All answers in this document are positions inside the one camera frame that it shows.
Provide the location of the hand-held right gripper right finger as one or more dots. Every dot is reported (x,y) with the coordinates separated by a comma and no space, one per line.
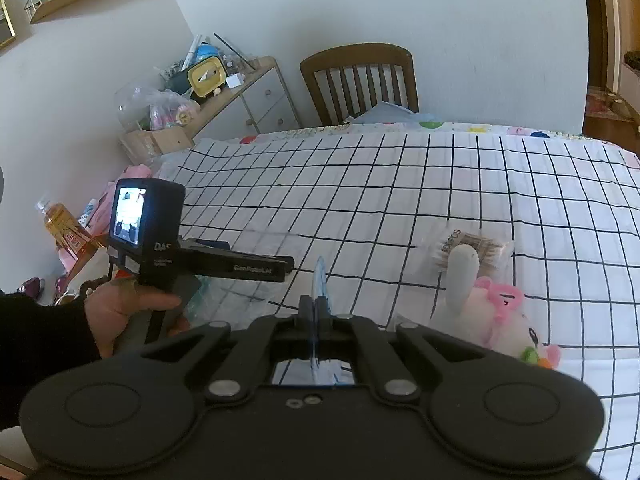
(324,315)

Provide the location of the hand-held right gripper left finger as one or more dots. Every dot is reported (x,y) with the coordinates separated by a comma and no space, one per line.
(306,315)

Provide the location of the white cloth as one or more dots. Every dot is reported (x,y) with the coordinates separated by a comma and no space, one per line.
(225,302)

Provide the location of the person's left forearm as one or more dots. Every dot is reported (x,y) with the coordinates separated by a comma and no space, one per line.
(40,350)

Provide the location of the person's left hand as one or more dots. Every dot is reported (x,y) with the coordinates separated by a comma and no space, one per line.
(107,305)

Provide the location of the pink cloth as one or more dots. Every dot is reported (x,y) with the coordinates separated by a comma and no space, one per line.
(137,171)

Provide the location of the orange liquid bottle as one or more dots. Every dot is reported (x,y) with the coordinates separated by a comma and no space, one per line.
(62,225)

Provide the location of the brown cardboard box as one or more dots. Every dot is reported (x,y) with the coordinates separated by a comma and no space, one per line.
(155,142)

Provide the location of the black checkered white tablecloth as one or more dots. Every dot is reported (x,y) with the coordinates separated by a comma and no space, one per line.
(400,200)

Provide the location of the clear bag with pink contents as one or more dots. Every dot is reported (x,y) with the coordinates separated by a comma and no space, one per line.
(172,110)

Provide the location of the cotton swab packet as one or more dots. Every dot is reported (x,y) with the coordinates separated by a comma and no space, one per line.
(475,247)

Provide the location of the dark green pouch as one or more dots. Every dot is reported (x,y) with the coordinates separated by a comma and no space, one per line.
(176,84)

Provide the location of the white plush bunny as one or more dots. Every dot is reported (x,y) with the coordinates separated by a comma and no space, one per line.
(500,320)

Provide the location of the yellow tissue box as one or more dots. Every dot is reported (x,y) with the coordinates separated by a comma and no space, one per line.
(205,79)

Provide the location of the wooden sideboard with white drawers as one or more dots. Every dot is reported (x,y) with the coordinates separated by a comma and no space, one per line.
(260,100)

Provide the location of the small white box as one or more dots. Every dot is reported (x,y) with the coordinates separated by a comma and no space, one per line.
(235,81)

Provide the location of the white tube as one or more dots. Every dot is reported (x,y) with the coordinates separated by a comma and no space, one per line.
(192,52)

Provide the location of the blue round toy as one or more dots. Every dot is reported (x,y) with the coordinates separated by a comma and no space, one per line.
(206,52)

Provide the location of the light blue chair cushion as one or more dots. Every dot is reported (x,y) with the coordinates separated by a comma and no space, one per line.
(387,111)

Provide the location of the thin black stick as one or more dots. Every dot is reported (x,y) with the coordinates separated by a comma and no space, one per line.
(232,50)

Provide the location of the wooden chair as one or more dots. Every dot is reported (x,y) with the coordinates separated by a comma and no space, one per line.
(360,57)

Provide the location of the dark wooden door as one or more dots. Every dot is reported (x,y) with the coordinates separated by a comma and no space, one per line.
(607,35)

